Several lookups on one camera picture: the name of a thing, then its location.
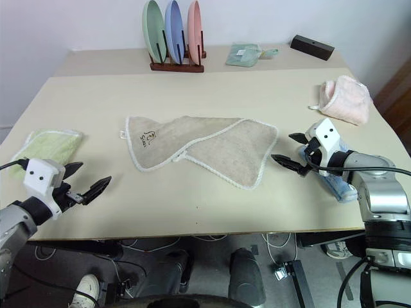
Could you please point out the dark rounded tall shape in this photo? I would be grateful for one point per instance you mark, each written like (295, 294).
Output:
(247, 276)

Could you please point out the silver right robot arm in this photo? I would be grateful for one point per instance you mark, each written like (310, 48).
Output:
(382, 192)

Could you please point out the beige towel with white trim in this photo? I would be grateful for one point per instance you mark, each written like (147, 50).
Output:
(224, 150)

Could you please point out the dark wooden plate rack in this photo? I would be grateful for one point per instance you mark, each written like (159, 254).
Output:
(176, 68)

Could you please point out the folded pink towel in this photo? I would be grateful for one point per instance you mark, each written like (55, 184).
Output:
(346, 99)

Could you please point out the dark grey trouser leg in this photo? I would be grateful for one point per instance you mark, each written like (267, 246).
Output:
(173, 272)

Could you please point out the black table frame bar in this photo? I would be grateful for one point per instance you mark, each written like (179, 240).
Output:
(74, 247)
(330, 239)

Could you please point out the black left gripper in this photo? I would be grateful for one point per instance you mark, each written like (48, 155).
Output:
(65, 197)

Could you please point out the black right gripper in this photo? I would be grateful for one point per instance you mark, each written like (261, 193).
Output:
(314, 158)

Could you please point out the blue plate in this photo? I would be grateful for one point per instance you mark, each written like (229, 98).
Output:
(173, 29)

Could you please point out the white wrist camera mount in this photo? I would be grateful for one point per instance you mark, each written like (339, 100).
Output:
(327, 134)
(38, 174)

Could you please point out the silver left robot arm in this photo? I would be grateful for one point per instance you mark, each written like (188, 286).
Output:
(13, 224)

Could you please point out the folded teal cloth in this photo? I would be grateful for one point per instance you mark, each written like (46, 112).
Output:
(241, 54)

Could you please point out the dark brown rectangular block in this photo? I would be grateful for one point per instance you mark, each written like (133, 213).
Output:
(313, 47)

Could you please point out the folded light green towel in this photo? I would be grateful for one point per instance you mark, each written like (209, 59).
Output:
(54, 144)

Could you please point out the grey white sneaker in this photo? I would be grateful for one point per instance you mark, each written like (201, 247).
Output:
(338, 250)

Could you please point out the pink plate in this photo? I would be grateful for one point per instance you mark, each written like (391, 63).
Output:
(193, 29)

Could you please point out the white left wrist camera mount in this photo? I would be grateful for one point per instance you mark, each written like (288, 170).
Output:
(38, 174)

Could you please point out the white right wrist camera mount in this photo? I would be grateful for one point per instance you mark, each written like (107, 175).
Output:
(327, 134)

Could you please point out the folded light blue towel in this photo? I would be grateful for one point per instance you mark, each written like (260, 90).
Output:
(340, 192)

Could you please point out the black table leg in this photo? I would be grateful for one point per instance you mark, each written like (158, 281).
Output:
(300, 285)

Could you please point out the green plate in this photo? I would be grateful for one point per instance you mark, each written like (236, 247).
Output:
(152, 25)

